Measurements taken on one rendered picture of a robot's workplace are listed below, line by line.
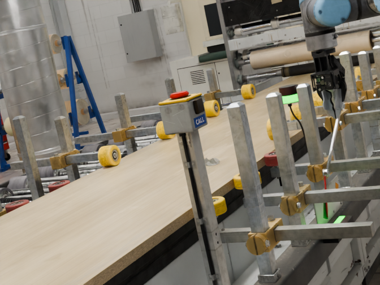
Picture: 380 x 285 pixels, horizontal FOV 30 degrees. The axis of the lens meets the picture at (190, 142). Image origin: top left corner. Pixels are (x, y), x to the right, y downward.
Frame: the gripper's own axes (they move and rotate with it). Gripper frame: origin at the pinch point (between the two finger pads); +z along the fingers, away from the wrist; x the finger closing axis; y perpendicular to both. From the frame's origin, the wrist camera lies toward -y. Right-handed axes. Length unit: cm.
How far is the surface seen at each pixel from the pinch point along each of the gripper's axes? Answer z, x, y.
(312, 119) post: 0.1, -6.1, 4.7
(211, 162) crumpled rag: 10.4, -43.1, 4.5
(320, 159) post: 12.7, -5.8, 4.1
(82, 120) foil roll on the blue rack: 58, -502, -534
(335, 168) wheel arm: 17.0, -3.1, 0.4
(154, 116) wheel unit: 7, -126, -102
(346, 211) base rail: 32.7, -3.5, -5.2
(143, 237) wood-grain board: 11, -28, 74
